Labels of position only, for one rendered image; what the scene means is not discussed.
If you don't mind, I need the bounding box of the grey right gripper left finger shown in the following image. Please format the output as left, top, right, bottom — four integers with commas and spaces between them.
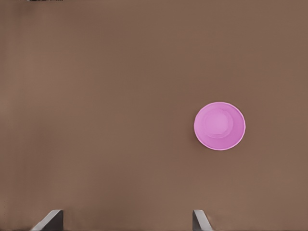
30, 209, 64, 231

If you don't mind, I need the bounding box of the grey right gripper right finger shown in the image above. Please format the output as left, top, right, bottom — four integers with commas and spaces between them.
192, 209, 214, 231

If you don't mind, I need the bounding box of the pink bowl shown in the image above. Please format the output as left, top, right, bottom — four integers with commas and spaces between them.
193, 101, 246, 151

